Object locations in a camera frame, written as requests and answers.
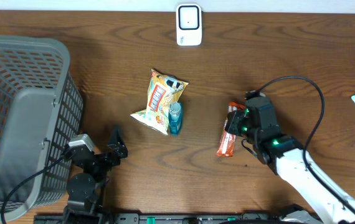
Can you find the yellow snack bag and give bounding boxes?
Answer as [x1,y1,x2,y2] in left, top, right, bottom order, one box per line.
[130,69,189,136]

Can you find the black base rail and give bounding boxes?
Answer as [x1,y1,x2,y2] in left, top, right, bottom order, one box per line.
[33,212,321,224]

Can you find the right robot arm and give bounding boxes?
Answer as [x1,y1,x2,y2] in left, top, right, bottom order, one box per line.
[225,109,355,223]

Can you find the blue mouthwash bottle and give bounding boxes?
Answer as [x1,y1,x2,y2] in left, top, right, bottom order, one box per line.
[169,102,183,136]

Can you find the grey plastic shopping basket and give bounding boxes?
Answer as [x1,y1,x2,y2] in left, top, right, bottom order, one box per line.
[0,35,83,221]

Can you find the red snack bar wrapper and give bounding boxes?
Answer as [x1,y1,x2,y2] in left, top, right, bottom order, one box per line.
[216,101,245,157]

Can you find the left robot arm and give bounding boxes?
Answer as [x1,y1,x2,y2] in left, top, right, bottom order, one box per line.
[61,126,128,223]

